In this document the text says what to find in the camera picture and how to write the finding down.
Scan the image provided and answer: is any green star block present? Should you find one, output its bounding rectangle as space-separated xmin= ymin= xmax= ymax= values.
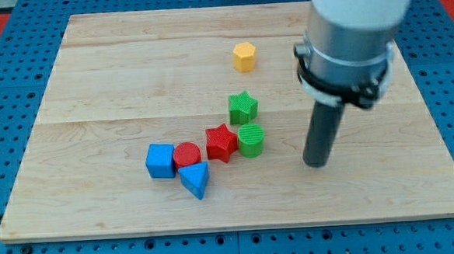
xmin=228 ymin=90 xmax=259 ymax=125

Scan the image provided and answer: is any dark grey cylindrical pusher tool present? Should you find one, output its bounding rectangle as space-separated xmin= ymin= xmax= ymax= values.
xmin=302 ymin=101 xmax=344 ymax=168

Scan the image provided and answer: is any yellow hexagon block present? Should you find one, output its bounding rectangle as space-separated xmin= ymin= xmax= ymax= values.
xmin=232 ymin=42 xmax=257 ymax=72

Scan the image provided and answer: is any red star block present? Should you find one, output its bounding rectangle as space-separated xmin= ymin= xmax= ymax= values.
xmin=205 ymin=124 xmax=238 ymax=164

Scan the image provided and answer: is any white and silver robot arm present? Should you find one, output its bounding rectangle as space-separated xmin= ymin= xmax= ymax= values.
xmin=294 ymin=0 xmax=411 ymax=109

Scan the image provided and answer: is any red cylinder block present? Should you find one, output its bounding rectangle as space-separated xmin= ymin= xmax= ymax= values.
xmin=173 ymin=142 xmax=201 ymax=169

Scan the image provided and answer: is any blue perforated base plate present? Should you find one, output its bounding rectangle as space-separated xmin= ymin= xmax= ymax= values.
xmin=0 ymin=0 xmax=454 ymax=254

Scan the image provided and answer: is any light wooden board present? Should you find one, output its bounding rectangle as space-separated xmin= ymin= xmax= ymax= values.
xmin=0 ymin=2 xmax=454 ymax=244

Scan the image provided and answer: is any green cylinder block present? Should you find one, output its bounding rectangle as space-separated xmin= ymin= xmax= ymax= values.
xmin=237 ymin=124 xmax=265 ymax=158

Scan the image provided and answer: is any blue cube block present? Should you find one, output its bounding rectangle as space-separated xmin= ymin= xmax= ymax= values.
xmin=145 ymin=144 xmax=176 ymax=179

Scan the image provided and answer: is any blue triangle block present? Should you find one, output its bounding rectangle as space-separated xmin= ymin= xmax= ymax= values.
xmin=178 ymin=162 xmax=210 ymax=200

